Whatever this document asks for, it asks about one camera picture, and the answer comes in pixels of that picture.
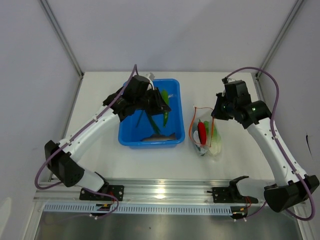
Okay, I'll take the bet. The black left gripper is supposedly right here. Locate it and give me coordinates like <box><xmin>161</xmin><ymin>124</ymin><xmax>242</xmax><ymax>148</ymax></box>
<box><xmin>135</xmin><ymin>87</ymin><xmax>171</xmax><ymax>117</ymax></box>

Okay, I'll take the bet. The small green toy pepper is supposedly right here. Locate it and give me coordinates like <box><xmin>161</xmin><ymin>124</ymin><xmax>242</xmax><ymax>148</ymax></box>
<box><xmin>161</xmin><ymin>89</ymin><xmax>169</xmax><ymax>128</ymax></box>

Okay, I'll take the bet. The grey toy fish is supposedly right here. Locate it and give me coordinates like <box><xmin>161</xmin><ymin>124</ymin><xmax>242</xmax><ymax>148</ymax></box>
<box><xmin>141</xmin><ymin>133</ymin><xmax>177</xmax><ymax>142</ymax></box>

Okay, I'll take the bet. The toy napa cabbage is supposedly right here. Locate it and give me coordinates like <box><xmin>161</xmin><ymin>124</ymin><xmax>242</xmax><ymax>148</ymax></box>
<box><xmin>204</xmin><ymin>123</ymin><xmax>222</xmax><ymax>156</ymax></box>

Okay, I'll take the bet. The red toy chili pepper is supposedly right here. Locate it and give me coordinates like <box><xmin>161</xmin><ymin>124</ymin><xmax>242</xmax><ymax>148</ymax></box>
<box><xmin>197</xmin><ymin>121</ymin><xmax>207</xmax><ymax>145</ymax></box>

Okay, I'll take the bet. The clear zip bag orange zipper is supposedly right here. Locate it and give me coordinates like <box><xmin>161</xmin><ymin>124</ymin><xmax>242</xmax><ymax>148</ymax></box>
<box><xmin>188</xmin><ymin>106</ymin><xmax>221</xmax><ymax>158</ymax></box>

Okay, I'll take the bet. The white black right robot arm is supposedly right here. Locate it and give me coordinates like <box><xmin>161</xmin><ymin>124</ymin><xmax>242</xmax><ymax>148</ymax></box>
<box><xmin>211</xmin><ymin>79</ymin><xmax>320</xmax><ymax>213</ymax></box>

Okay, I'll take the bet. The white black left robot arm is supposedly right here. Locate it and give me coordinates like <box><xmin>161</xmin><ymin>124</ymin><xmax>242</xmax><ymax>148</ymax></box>
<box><xmin>45</xmin><ymin>73</ymin><xmax>171</xmax><ymax>200</ymax></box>

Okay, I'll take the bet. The toy green onion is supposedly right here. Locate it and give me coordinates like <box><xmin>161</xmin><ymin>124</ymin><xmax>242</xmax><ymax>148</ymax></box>
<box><xmin>136</xmin><ymin>93</ymin><xmax>176</xmax><ymax>133</ymax></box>

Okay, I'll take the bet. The blue plastic bin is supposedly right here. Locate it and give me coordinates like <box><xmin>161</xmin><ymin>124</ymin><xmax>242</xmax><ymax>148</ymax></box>
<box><xmin>118</xmin><ymin>78</ymin><xmax>185</xmax><ymax>149</ymax></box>

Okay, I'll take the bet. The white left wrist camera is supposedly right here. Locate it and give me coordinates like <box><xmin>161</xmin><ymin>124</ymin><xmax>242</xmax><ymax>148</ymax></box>
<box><xmin>145</xmin><ymin>72</ymin><xmax>155</xmax><ymax>90</ymax></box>

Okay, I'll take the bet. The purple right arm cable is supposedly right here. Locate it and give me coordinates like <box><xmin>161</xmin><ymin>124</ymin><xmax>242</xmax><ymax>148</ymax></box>
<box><xmin>224</xmin><ymin>66</ymin><xmax>316</xmax><ymax>221</ymax></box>

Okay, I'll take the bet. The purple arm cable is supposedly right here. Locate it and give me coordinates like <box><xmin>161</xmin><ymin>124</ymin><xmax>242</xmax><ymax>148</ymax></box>
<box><xmin>224</xmin><ymin>66</ymin><xmax>316</xmax><ymax>221</ymax></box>
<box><xmin>34</xmin><ymin>63</ymin><xmax>139</xmax><ymax>191</ymax></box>

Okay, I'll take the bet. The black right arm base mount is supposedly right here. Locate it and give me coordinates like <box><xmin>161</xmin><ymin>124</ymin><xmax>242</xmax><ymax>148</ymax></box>
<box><xmin>207</xmin><ymin>175</ymin><xmax>259</xmax><ymax>204</ymax></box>

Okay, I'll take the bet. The aluminium frame rail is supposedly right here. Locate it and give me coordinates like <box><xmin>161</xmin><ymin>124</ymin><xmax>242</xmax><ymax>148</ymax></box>
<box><xmin>33</xmin><ymin>178</ymin><xmax>229</xmax><ymax>205</ymax></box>

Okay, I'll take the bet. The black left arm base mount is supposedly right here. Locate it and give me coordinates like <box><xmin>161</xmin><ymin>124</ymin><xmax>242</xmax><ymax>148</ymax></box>
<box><xmin>79</xmin><ymin>184</ymin><xmax>125</xmax><ymax>202</ymax></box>

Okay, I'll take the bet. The slotted grey cable duct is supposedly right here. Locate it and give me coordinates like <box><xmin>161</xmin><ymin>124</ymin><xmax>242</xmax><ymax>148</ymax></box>
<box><xmin>43</xmin><ymin>202</ymin><xmax>233</xmax><ymax>216</ymax></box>

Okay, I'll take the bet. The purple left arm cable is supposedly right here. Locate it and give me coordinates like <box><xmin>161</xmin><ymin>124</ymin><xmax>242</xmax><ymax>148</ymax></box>
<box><xmin>34</xmin><ymin>63</ymin><xmax>139</xmax><ymax>191</ymax></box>

